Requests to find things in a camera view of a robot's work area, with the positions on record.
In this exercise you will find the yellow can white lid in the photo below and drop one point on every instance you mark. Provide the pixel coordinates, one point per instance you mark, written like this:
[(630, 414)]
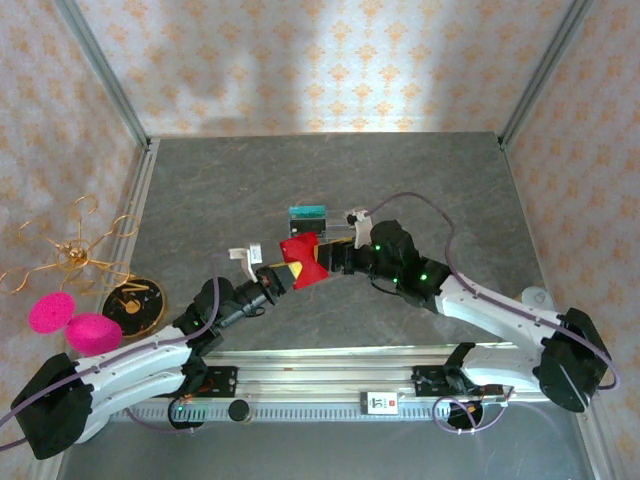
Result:
[(537, 297)]

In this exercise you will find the green credit card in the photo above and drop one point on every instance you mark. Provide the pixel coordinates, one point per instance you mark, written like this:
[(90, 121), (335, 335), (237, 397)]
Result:
[(307, 212)]

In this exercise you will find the aluminium table edge rail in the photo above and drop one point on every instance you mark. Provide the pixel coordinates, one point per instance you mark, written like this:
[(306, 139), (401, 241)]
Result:
[(141, 190), (520, 200)]

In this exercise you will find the aluminium frame post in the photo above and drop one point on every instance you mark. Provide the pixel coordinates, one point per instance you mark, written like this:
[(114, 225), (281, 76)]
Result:
[(107, 75), (542, 75)]

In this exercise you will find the white label tag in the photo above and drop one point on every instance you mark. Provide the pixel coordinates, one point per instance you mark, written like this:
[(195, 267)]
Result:
[(379, 403)]

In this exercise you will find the clear acrylic card stand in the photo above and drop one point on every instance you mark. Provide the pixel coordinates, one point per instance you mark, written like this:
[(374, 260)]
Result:
[(332, 227)]

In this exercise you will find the red card holder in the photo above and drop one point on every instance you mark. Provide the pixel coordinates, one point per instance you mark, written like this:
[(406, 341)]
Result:
[(305, 250)]

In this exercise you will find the black round knob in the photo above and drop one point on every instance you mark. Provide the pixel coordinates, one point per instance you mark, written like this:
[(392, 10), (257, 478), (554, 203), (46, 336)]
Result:
[(239, 411)]

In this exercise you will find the thick pink sponge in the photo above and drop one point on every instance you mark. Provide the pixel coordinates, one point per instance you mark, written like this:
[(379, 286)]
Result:
[(95, 334)]

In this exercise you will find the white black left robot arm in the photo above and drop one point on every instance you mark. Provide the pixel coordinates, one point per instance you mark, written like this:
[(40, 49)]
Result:
[(125, 360)]

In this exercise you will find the round black gold clock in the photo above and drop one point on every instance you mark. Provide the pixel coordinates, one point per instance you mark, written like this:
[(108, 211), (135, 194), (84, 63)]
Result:
[(135, 307)]

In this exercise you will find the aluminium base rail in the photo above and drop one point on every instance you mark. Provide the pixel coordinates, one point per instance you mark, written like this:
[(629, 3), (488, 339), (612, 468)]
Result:
[(325, 375)]

